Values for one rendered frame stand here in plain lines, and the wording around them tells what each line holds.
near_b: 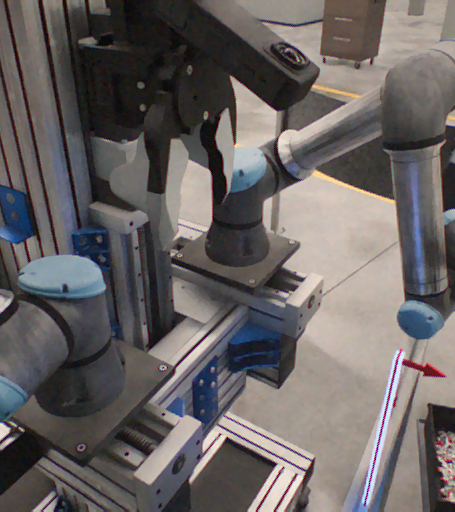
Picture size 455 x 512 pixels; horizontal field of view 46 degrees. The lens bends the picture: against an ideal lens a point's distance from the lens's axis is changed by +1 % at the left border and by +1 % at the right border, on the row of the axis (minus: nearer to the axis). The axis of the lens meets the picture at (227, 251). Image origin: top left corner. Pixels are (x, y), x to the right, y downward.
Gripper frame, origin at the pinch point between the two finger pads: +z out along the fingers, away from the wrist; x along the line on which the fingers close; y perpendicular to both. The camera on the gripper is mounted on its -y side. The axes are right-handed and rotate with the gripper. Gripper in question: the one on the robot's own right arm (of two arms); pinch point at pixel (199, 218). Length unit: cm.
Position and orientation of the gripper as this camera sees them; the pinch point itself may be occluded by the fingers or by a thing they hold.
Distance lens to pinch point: 45.5
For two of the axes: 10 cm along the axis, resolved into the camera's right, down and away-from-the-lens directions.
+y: -8.7, -2.6, 4.1
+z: 0.0, 8.5, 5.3
